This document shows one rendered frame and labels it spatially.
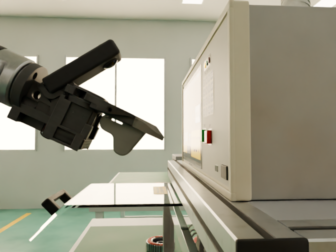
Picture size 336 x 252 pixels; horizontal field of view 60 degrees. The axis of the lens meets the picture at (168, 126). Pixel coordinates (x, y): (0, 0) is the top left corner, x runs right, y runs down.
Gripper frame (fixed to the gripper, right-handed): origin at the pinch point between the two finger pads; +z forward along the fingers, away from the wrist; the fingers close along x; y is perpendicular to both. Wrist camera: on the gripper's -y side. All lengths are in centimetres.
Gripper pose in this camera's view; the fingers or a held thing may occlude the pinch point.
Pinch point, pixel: (157, 130)
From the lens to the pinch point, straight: 43.0
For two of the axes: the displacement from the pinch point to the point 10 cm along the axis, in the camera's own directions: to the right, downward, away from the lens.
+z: 9.1, 4.2, 0.4
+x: 0.6, -0.4, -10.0
